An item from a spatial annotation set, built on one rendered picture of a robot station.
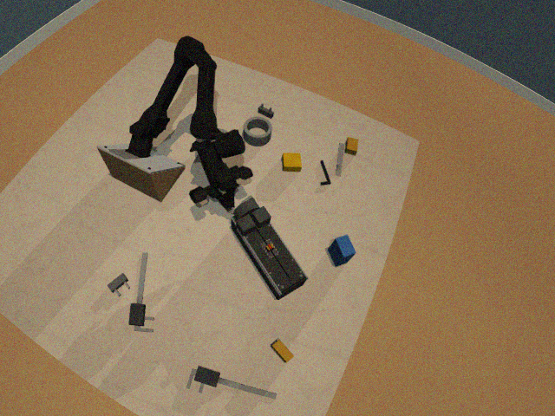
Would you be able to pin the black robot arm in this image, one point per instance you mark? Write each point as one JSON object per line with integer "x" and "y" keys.
{"x": 153, "y": 121}

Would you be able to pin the blue cube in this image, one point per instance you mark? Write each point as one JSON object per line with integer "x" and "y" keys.
{"x": 341, "y": 250}

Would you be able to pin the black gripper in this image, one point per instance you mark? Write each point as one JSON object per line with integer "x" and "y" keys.
{"x": 199, "y": 194}

